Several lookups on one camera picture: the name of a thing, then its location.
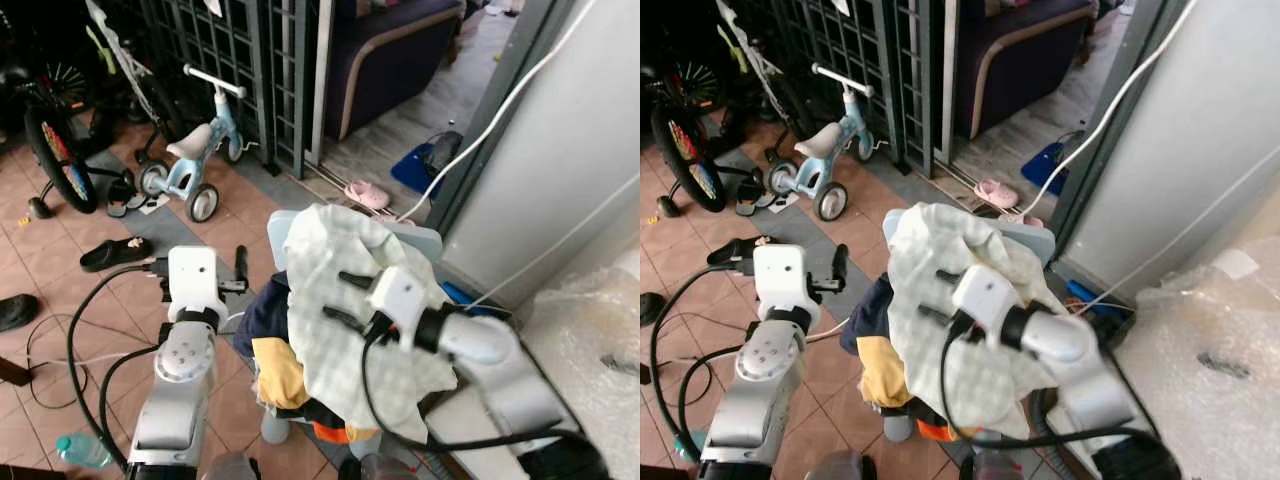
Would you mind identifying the cream checked cloth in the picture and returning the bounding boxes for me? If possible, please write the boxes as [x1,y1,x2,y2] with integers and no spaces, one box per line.
[886,201,1063,442]
[283,202,460,445]

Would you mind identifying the grey washing machine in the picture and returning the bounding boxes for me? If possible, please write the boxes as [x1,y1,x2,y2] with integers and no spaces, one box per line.
[428,0,641,313]
[1048,0,1280,303]

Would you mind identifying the navy blue garment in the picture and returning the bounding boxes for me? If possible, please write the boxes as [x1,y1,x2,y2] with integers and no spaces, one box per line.
[234,269,293,362]
[839,271,898,360]

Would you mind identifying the small black white sandals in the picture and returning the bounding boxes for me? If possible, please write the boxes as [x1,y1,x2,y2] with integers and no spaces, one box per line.
[104,178,171,219]
[735,176,796,217]

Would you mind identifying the yellow garment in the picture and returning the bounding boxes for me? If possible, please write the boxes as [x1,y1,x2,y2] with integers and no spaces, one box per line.
[857,334,917,410]
[249,336,312,412]

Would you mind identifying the pink slipper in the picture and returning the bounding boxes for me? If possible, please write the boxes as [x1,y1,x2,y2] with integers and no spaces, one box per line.
[974,179,1020,210]
[344,180,392,212]

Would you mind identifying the black bicycle colourful spokes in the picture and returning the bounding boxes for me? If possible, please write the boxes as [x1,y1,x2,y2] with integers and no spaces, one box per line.
[0,58,137,220]
[640,58,763,218]

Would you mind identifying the light blue kids tricycle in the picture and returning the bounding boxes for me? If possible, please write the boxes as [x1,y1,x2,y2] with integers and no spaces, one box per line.
[767,61,887,223]
[135,64,250,224]

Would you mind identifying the orange garment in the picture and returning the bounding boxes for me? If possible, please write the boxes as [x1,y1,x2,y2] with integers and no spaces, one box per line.
[914,417,963,444]
[309,418,382,446]

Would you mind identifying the grey robot right leg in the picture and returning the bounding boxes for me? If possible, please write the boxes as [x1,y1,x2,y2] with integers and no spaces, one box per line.
[358,452,423,480]
[962,450,1023,480]

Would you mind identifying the grey robot leg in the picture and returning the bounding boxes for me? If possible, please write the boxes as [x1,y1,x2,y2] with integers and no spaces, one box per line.
[199,452,263,480]
[358,452,423,480]
[962,450,1023,480]
[815,451,879,480]

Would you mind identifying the grey robot left leg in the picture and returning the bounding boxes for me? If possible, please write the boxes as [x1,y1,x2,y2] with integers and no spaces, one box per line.
[815,451,879,480]
[199,452,263,480]

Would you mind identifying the clear bubble wrap sheet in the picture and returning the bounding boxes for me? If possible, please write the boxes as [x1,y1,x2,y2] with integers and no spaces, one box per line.
[518,262,641,480]
[1113,234,1280,480]

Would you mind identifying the white green kick scooter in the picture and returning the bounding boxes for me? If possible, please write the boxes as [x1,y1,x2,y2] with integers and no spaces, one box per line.
[716,0,801,116]
[84,0,169,126]

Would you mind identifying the dark metal grille gate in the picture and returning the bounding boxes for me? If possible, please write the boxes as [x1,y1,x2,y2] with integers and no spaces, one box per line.
[768,0,948,178]
[138,0,313,179]

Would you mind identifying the dark purple sofa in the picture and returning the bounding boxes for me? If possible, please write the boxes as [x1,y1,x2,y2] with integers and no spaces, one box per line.
[953,0,1103,142]
[321,0,468,142]

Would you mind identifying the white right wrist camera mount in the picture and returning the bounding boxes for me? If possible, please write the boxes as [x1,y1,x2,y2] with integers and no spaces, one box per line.
[950,264,1023,347]
[369,264,437,347]

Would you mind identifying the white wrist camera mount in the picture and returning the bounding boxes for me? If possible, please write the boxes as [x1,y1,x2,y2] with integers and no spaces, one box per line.
[751,243,817,320]
[369,264,437,347]
[950,264,1023,347]
[165,245,230,322]

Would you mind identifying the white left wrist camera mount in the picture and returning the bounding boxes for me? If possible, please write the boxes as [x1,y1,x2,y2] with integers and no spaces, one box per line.
[165,245,230,322]
[751,243,817,320]

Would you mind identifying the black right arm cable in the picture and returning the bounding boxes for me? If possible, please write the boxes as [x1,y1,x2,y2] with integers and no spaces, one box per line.
[359,318,573,453]
[938,316,1151,451]

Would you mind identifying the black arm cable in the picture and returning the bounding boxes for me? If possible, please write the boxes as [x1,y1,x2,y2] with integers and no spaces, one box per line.
[359,318,573,453]
[648,262,757,471]
[64,264,169,473]
[938,316,1151,451]

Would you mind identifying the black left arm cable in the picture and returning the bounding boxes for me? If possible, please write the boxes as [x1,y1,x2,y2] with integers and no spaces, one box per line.
[64,264,169,473]
[648,262,757,471]

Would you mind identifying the thin black floor cable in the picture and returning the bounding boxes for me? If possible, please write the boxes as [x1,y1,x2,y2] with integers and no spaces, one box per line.
[640,313,746,396]
[24,313,166,412]

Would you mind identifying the thin white wire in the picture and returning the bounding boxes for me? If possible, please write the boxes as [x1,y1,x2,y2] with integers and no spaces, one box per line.
[468,174,641,307]
[1078,145,1280,313]

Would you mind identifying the white hose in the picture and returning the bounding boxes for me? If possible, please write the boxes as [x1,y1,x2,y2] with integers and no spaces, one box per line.
[394,0,603,223]
[1018,0,1201,219]

